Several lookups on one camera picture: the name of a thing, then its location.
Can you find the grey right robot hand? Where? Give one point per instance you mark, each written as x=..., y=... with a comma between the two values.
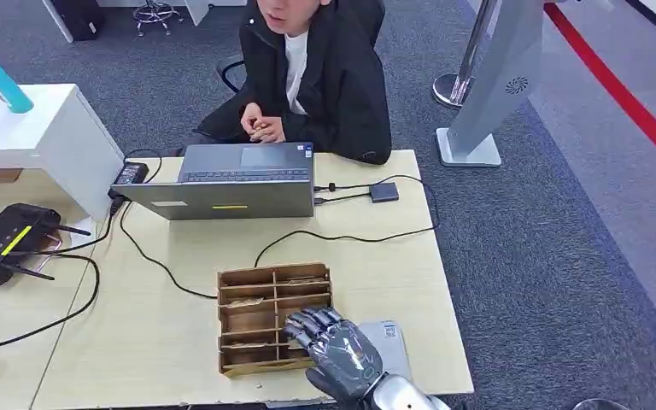
x=342, y=356

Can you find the grey printed pouch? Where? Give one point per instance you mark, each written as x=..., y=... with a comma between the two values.
x=393, y=345

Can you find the wooden card box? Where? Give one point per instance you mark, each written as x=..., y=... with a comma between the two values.
x=249, y=322

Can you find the pale card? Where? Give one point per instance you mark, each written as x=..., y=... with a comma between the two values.
x=246, y=303

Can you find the dark grey usb hub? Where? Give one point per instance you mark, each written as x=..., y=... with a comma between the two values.
x=384, y=192

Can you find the grey laptop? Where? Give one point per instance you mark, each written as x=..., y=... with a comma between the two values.
x=220, y=201

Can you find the person's left hand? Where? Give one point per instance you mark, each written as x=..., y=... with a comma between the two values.
x=271, y=131

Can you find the person's hand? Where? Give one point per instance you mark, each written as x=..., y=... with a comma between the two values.
x=271, y=131
x=250, y=116

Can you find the person's right hand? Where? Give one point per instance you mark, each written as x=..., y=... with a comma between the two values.
x=250, y=116

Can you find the person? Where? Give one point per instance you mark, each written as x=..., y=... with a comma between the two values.
x=339, y=85

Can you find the black power adapter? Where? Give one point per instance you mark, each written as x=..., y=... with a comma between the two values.
x=131, y=173

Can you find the grey kiosk stand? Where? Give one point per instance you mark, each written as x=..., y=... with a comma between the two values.
x=498, y=85

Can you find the black router with antennas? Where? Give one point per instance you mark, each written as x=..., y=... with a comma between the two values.
x=5, y=240

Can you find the white shelf stand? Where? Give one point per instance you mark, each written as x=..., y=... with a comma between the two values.
x=50, y=136

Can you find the red floor tape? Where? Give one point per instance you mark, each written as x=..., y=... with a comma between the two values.
x=616, y=93

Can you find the brown block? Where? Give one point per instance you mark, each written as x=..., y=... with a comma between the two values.
x=0, y=176

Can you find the chrome stool base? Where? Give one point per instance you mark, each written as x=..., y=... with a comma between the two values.
x=157, y=12

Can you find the black cabinet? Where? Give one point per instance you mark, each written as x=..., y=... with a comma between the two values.
x=82, y=17

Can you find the chrome stanchion post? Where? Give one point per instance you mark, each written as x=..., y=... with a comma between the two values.
x=464, y=62

